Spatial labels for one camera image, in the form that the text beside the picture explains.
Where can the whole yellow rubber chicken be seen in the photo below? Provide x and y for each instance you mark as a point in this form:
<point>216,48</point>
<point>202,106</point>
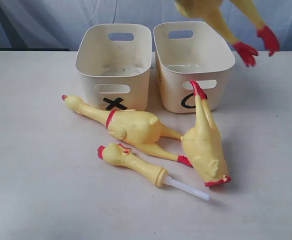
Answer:
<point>140,129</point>

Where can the yellow chicken head with tube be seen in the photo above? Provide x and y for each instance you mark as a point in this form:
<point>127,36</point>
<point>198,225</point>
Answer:
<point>118,155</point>

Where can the headless yellow chicken body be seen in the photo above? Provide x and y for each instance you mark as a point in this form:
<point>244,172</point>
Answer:
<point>202,143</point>

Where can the cream bin marked X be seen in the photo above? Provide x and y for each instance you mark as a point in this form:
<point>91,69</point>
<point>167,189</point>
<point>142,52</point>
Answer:
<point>114,63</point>

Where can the cream bin marked O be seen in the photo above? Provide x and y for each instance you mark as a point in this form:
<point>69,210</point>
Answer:
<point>190,51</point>

